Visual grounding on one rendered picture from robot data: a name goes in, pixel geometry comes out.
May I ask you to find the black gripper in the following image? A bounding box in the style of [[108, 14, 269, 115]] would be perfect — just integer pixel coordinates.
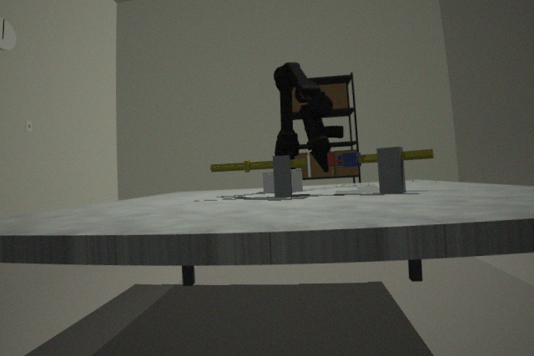
[[305, 120, 331, 173]]

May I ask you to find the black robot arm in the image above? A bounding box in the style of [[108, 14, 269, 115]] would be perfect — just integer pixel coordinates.
[[274, 63, 343, 160]]

